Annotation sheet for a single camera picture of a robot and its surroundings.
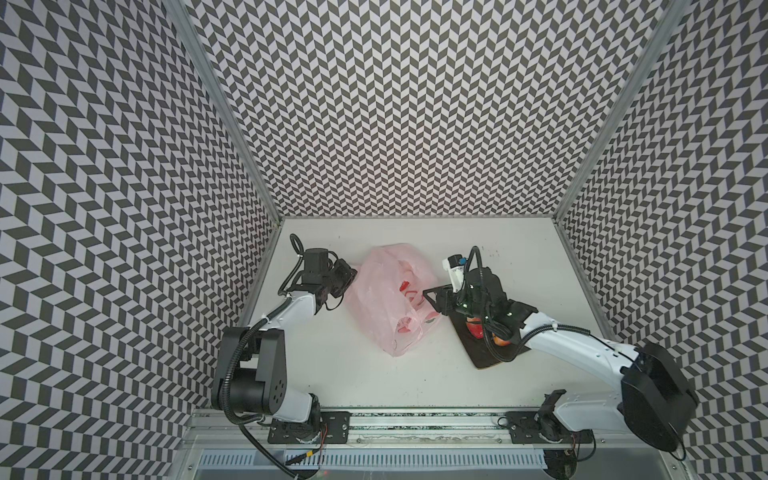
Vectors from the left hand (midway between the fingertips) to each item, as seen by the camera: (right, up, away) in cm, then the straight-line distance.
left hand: (360, 269), depth 90 cm
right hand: (+20, -8, -10) cm, 24 cm away
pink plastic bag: (+8, -6, -8) cm, 13 cm away
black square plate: (+35, -23, -4) cm, 42 cm away
